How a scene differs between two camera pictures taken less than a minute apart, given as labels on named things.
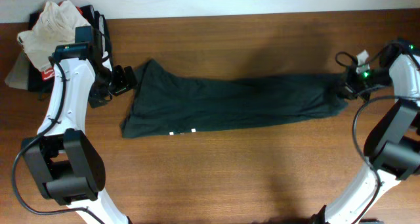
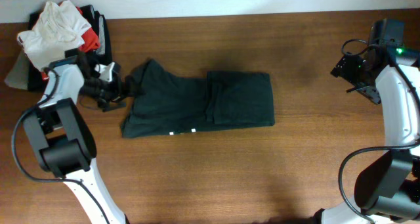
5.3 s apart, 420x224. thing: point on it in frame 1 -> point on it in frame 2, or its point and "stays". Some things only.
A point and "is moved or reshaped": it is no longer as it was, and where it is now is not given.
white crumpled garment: (56, 26) stays
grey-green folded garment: (18, 76) stays
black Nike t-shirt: (157, 102) is moved or reshaped
